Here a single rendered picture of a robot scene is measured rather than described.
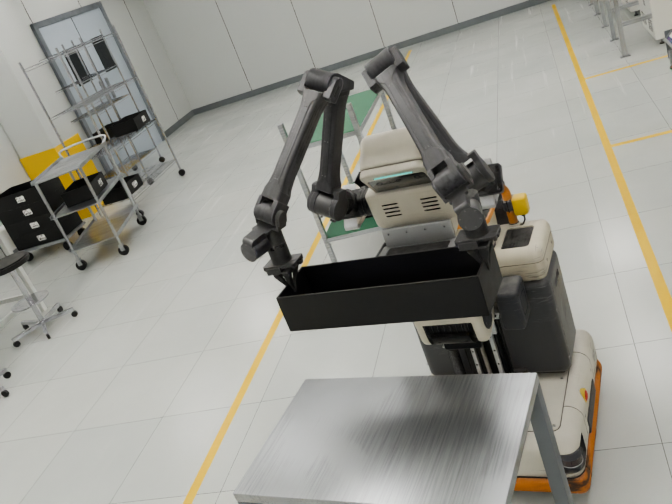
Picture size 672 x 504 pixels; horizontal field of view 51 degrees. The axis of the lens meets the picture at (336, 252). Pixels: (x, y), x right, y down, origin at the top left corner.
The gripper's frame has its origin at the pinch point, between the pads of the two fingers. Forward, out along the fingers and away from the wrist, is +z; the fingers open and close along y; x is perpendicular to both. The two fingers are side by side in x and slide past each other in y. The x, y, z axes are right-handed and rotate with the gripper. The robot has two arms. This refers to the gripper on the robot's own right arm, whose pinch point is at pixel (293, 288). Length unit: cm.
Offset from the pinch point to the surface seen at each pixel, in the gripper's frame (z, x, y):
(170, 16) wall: -68, 859, -638
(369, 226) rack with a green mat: 71, 199, -73
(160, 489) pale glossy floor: 111, 25, -130
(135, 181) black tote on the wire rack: 74, 422, -446
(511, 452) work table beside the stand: 30, -31, 61
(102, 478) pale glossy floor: 111, 30, -172
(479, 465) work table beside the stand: 31, -35, 54
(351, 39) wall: 55, 911, -363
